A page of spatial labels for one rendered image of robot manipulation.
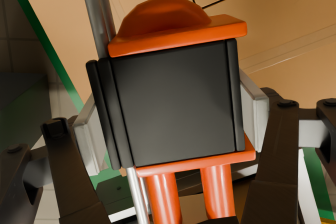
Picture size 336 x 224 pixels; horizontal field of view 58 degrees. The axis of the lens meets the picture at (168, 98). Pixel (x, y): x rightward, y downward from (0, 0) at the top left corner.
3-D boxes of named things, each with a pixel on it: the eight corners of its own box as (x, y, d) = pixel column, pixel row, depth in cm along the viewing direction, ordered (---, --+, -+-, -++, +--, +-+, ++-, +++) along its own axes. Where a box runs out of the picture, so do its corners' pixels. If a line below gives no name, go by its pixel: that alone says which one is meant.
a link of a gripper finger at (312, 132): (282, 126, 13) (352, 116, 13) (249, 88, 18) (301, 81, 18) (282, 156, 13) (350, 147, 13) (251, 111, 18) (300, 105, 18)
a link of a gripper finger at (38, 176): (74, 186, 14) (9, 195, 14) (95, 134, 18) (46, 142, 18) (65, 157, 13) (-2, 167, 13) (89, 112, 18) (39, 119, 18)
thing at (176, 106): (236, 125, 23) (257, 161, 18) (141, 140, 23) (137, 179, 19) (226, 13, 20) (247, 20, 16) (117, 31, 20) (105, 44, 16)
